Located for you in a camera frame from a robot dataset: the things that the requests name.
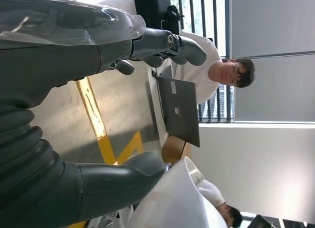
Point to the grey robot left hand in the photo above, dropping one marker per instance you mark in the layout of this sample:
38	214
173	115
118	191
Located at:
61	57

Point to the black carry bag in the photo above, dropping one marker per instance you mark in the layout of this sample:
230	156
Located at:
152	8

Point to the grey laptop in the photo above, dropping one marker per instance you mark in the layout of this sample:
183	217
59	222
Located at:
259	222
181	112

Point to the brown cardboard box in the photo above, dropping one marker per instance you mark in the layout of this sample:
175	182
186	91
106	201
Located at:
172	149

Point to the person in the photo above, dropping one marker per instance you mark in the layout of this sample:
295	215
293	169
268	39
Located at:
197	76
221	200

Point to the black window railing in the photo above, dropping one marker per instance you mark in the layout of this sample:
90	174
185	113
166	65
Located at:
227	24

